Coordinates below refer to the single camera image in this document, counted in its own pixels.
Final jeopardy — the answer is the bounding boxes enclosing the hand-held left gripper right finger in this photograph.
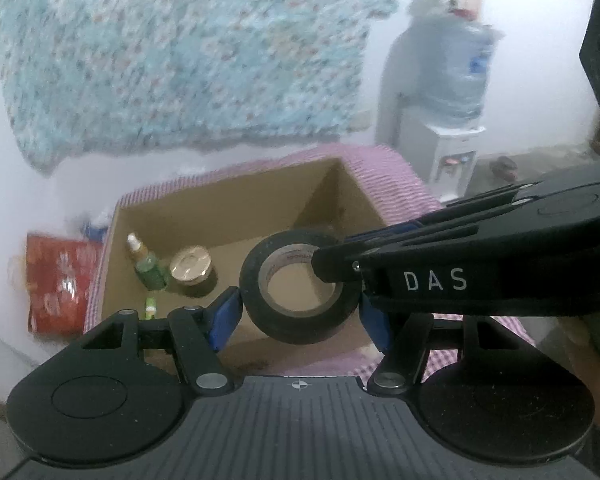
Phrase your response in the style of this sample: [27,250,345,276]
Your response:
[359,292,538,396]

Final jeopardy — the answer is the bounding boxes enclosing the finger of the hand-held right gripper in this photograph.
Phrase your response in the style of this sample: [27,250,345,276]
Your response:
[311,241,368,285]
[342,182,536,256]

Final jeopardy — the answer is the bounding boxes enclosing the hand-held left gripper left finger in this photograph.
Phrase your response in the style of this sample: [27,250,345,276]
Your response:
[77,286,242,396]

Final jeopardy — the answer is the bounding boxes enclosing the black tape roll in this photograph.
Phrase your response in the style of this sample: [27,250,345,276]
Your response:
[239,228,363,345]

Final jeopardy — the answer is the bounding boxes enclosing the gold-lidded dark jar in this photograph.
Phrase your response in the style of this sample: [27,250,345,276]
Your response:
[169,245,218,298]

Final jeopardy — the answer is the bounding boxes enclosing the green dropper bottle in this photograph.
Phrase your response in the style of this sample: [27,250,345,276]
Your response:
[126,232,170,292]

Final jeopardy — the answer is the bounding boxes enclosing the brown cardboard box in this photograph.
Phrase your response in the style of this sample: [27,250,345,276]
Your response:
[82,157,388,376]

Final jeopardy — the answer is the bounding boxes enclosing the white water dispenser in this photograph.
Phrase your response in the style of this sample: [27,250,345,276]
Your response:
[375,25,486,201]

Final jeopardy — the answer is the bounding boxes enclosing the purple checkered tablecloth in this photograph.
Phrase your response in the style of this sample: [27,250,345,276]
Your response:
[82,142,536,378]

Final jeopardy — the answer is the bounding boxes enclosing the dark object on floor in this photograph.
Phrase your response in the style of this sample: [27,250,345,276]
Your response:
[489,156,520,181]

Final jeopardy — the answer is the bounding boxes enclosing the red shopping bag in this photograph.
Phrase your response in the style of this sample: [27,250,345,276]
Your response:
[26,232,103,336]

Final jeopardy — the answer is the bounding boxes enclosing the small items atop jug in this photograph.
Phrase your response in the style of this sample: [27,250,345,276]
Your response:
[412,0,486,23]

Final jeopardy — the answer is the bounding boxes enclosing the floral blue blanket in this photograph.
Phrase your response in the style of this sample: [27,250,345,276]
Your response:
[0,0,401,176]

